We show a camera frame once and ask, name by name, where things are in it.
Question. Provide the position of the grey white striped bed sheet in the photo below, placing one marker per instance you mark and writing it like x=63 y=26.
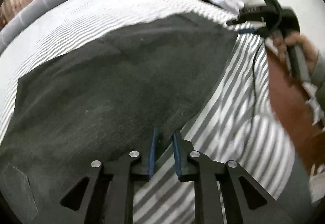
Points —
x=236 y=123

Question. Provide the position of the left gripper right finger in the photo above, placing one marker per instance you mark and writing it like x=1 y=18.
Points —
x=224 y=192

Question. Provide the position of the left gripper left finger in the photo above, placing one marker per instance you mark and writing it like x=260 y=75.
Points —
x=110 y=186

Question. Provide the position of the person right hand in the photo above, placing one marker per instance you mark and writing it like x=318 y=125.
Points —
x=293 y=39

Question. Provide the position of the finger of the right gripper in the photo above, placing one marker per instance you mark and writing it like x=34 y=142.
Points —
x=252 y=10
x=249 y=28

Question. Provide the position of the dark grey denim pants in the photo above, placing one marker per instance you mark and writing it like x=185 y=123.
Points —
x=99 y=101

